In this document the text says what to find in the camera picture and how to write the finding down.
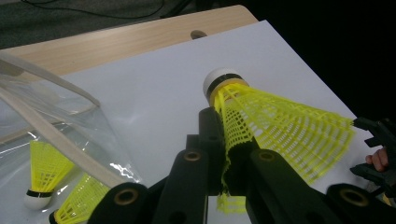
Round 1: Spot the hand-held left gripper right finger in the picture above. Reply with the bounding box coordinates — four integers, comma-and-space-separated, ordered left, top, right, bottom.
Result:
223, 138, 344, 224

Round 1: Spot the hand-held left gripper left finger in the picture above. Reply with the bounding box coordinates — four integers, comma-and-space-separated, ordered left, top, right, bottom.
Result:
152, 106, 226, 224

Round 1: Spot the yellow plastic shuttlecock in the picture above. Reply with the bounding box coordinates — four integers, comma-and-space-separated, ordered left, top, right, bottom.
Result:
48, 173, 110, 224
23, 140, 76, 211
203, 67, 357, 216

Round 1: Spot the clear bag with beige trim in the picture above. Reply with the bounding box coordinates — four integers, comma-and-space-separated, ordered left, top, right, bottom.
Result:
0, 50, 144, 224

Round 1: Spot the white table mat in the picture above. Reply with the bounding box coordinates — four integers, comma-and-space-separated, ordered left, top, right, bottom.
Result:
0, 20, 379, 224

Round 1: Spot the round table grommet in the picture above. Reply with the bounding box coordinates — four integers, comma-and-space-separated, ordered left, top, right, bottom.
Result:
190, 29, 208, 40

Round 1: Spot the black power cable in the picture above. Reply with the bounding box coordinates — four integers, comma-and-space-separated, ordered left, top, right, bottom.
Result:
21, 0, 166, 21

